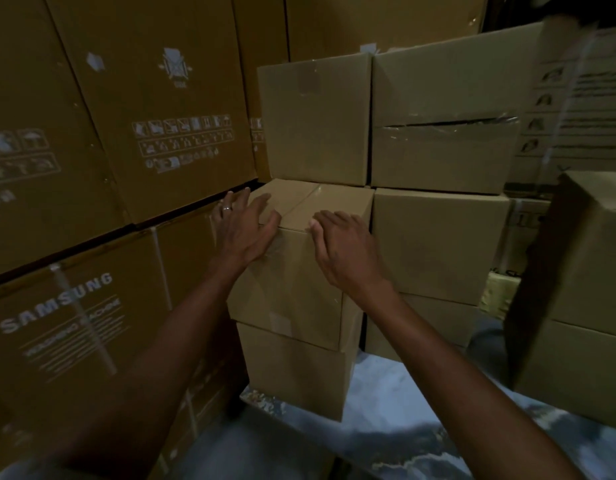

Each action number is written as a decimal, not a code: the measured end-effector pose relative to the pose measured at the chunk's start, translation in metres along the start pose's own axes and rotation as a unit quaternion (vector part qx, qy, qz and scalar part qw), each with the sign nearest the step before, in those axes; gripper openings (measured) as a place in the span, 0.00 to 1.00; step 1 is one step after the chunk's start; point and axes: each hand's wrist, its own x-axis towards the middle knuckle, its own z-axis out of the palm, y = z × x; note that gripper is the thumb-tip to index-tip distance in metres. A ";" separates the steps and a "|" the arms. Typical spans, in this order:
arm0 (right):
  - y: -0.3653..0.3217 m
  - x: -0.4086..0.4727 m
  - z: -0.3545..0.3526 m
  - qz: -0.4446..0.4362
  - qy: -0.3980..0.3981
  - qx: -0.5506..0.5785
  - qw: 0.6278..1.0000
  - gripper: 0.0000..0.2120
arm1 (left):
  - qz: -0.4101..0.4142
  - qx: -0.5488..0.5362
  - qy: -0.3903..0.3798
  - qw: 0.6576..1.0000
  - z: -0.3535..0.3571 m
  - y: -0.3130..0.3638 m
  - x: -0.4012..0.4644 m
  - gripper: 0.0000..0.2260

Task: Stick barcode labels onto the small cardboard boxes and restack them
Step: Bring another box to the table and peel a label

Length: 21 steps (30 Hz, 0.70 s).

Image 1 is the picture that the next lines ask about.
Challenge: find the person's left hand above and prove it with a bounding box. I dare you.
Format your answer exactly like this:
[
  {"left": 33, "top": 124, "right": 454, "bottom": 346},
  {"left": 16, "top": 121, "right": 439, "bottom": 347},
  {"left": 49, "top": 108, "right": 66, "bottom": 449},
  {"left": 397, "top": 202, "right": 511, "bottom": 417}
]
[{"left": 210, "top": 187, "right": 282, "bottom": 278}]

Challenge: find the person's right hand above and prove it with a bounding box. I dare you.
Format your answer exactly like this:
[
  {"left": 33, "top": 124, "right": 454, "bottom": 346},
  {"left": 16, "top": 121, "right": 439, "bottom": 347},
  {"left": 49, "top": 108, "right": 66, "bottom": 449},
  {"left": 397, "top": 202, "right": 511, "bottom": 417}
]
[{"left": 308, "top": 210, "right": 391, "bottom": 308}]

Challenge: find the small taped cardboard box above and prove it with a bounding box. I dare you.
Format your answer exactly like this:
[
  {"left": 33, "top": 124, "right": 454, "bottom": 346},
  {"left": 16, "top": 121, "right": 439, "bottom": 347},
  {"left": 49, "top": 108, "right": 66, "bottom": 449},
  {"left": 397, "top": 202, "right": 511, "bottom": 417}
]
[{"left": 226, "top": 178, "right": 375, "bottom": 352}]

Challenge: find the person's left forearm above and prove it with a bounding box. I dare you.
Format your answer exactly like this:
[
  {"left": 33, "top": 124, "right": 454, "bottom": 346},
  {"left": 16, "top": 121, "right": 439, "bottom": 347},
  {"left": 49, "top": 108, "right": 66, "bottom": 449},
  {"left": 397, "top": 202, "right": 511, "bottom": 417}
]
[{"left": 35, "top": 265, "right": 250, "bottom": 480}]

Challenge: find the person's right forearm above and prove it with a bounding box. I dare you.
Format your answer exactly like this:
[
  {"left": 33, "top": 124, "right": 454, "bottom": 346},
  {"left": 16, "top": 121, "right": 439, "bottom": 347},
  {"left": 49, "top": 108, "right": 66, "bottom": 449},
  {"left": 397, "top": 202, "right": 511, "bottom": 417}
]
[{"left": 339, "top": 284, "right": 584, "bottom": 480}]

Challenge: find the plain brown cardboard box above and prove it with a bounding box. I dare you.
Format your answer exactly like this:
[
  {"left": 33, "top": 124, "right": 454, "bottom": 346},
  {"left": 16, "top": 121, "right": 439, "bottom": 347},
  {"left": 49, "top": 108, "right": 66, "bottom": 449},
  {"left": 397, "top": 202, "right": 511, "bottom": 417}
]
[
  {"left": 256, "top": 53, "right": 374, "bottom": 187},
  {"left": 236, "top": 321, "right": 362, "bottom": 423},
  {"left": 364, "top": 293, "right": 481, "bottom": 364},
  {"left": 371, "top": 187, "right": 511, "bottom": 306}
]

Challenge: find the large carton with handling symbols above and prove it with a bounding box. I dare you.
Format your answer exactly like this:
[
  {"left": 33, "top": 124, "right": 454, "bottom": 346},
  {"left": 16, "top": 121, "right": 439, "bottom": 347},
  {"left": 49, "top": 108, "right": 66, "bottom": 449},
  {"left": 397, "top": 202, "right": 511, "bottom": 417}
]
[
  {"left": 42, "top": 0, "right": 260, "bottom": 226},
  {"left": 0, "top": 0, "right": 130, "bottom": 281}
]

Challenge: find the large brown appliance carton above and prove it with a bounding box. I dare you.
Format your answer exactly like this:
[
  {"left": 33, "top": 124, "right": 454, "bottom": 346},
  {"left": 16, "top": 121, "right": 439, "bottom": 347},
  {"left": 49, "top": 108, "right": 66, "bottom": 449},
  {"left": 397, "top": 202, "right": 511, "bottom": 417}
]
[
  {"left": 285, "top": 0, "right": 490, "bottom": 56},
  {"left": 232, "top": 0, "right": 290, "bottom": 181}
]

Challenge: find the large carton with white lettering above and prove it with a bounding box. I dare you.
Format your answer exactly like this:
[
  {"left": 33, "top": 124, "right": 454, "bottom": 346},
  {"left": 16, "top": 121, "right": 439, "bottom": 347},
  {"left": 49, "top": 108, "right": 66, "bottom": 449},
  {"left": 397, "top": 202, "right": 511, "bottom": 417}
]
[{"left": 0, "top": 195, "right": 250, "bottom": 480}]

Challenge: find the small yellowish cardboard box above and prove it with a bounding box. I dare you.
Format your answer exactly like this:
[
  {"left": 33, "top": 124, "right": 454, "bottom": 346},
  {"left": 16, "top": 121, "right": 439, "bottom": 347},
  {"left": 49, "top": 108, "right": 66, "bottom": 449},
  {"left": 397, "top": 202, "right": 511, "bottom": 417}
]
[{"left": 479, "top": 271, "right": 520, "bottom": 318}]

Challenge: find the wide cardboard box clear tape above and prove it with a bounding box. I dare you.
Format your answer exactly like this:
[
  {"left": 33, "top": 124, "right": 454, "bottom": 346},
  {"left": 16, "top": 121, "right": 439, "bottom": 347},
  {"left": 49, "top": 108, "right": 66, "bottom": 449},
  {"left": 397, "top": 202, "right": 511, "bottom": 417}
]
[{"left": 371, "top": 22, "right": 544, "bottom": 196}]

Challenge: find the carton with black print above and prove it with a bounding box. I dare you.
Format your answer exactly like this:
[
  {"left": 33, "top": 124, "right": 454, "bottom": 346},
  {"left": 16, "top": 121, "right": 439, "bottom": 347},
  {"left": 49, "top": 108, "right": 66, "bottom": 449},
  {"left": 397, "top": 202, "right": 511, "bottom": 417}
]
[{"left": 492, "top": 194, "right": 554, "bottom": 276}]

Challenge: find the dark brown cardboard box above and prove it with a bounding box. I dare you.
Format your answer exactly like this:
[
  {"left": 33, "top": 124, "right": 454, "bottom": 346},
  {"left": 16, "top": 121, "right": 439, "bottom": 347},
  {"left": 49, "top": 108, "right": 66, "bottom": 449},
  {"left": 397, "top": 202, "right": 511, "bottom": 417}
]
[
  {"left": 512, "top": 319, "right": 616, "bottom": 431},
  {"left": 503, "top": 170, "right": 616, "bottom": 340}
]

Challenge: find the carton with printed instruction pictures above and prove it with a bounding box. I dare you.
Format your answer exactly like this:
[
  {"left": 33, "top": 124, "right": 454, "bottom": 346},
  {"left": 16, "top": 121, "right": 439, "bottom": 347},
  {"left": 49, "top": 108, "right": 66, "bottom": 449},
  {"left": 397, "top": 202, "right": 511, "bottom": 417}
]
[{"left": 507, "top": 15, "right": 616, "bottom": 195}]

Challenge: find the white packing strap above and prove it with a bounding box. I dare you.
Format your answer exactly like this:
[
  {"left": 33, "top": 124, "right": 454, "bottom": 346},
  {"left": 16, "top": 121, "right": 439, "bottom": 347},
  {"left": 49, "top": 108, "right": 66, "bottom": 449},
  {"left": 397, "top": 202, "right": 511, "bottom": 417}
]
[{"left": 48, "top": 264, "right": 120, "bottom": 378}]

